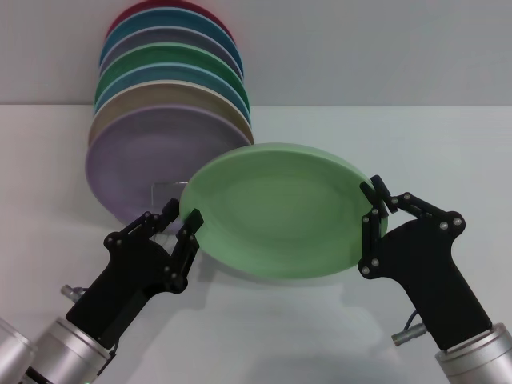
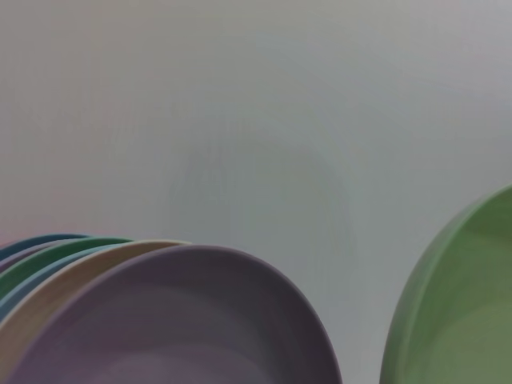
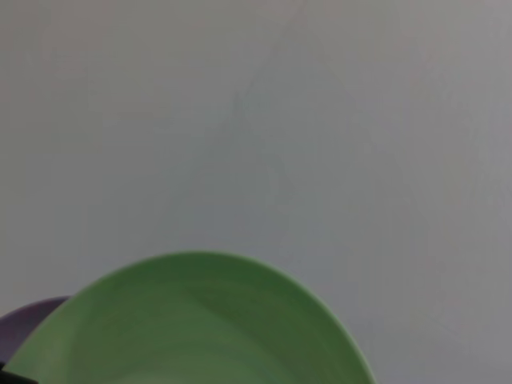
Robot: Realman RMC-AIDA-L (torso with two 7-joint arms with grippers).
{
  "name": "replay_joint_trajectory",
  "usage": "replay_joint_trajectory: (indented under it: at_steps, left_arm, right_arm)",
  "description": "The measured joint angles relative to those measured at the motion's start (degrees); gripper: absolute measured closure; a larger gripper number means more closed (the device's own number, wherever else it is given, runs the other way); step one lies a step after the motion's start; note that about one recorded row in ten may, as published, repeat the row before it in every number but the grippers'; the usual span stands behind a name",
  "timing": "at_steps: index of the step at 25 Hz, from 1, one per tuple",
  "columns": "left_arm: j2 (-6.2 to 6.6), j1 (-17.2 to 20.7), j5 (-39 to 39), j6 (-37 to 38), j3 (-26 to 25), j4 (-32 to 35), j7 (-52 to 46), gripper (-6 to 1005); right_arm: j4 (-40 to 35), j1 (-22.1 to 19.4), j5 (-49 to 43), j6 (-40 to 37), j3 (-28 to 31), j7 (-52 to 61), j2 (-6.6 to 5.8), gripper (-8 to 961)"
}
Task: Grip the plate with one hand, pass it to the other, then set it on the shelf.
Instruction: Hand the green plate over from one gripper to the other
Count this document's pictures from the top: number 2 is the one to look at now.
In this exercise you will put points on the light blue plate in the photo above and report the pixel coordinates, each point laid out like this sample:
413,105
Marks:
40,276

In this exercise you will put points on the grey lavender plate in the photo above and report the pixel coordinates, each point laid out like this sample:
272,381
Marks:
28,250

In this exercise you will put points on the beige plate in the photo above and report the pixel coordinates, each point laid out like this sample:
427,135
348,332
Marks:
60,288

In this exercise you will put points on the purple plate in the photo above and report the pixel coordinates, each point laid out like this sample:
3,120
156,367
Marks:
180,320

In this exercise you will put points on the teal blue plate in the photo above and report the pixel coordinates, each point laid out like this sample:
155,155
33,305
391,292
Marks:
44,238

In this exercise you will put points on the light green plate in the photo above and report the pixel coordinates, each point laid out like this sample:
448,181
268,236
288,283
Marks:
460,304

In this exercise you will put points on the dark green plate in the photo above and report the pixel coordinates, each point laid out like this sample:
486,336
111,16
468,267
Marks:
48,254

